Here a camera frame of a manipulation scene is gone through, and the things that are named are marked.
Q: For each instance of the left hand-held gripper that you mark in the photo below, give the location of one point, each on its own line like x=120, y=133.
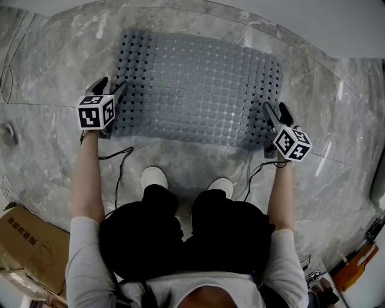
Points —
x=90, y=117

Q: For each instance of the black white sneaker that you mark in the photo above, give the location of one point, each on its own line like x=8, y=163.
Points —
x=314, y=276

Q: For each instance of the large taped cardboard box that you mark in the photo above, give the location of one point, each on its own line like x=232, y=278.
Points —
x=30, y=240

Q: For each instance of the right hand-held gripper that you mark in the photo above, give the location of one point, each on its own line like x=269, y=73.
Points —
x=293, y=144

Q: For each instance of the person's grey sweatshirt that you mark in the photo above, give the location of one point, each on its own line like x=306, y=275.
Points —
x=87, y=255

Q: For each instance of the grey perforated bath mat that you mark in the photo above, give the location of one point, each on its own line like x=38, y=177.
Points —
x=195, y=90

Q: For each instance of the person's left forearm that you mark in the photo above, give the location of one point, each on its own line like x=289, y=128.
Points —
x=87, y=180

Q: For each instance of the person's black trousers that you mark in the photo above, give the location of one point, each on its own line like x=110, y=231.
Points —
x=186, y=240

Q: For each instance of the orange box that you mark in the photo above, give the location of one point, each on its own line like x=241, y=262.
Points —
x=355, y=267

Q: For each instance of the person's right forearm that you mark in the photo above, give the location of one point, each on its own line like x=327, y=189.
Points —
x=281, y=198

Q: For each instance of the person's face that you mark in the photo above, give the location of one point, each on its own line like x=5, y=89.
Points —
x=216, y=299

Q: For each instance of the white shoe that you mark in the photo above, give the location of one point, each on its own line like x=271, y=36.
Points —
x=221, y=186
x=154, y=177

